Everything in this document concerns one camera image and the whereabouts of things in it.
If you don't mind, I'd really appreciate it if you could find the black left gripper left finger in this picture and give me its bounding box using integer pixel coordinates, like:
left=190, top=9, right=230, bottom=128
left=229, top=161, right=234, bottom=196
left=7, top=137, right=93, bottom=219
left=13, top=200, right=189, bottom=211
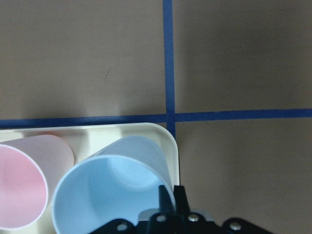
left=158, top=185, right=175, bottom=214

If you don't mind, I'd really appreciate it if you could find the light blue cup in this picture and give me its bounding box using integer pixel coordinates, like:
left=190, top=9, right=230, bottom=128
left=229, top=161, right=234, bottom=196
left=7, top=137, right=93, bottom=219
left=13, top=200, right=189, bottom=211
left=52, top=136, right=175, bottom=234

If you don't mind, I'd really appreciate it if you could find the cream plastic tray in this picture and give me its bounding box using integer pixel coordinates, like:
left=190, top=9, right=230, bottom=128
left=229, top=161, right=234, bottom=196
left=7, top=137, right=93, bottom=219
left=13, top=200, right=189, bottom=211
left=0, top=122, right=180, bottom=234

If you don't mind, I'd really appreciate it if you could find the pink cup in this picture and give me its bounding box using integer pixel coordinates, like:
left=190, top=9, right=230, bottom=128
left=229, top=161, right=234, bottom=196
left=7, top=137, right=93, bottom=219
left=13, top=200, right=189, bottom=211
left=0, top=135, right=74, bottom=230

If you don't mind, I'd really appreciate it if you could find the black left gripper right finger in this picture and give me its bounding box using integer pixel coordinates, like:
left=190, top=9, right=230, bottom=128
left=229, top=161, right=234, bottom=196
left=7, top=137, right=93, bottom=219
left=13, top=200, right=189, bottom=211
left=174, top=185, right=190, bottom=215

